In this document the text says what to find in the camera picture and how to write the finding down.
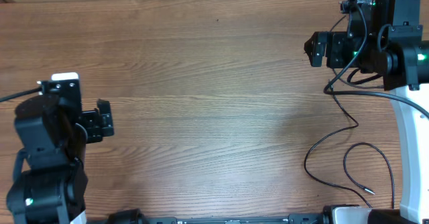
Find black usb cable short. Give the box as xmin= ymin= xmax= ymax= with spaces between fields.
xmin=303 ymin=94 xmax=395 ymax=209

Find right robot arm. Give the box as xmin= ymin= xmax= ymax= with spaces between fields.
xmin=304 ymin=0 xmax=428 ymax=223

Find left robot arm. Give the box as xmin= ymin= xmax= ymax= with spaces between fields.
xmin=6 ymin=79 xmax=114 ymax=223

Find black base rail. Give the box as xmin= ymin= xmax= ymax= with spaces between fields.
xmin=87 ymin=209 xmax=324 ymax=224

